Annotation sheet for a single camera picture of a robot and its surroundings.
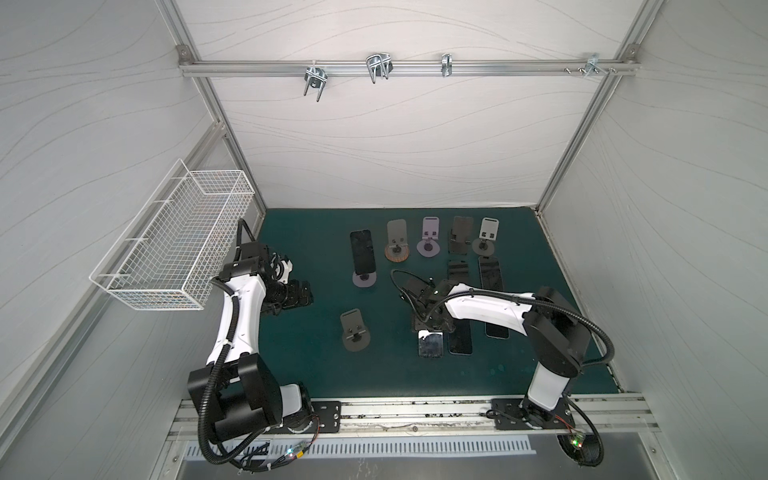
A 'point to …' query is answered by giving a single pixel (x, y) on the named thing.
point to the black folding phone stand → (461, 235)
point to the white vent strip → (495, 445)
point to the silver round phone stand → (485, 244)
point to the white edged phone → (490, 273)
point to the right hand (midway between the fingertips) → (424, 324)
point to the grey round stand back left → (364, 280)
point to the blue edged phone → (460, 341)
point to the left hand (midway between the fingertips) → (290, 302)
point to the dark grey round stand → (356, 336)
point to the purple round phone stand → (429, 246)
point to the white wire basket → (174, 250)
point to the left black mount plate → (324, 416)
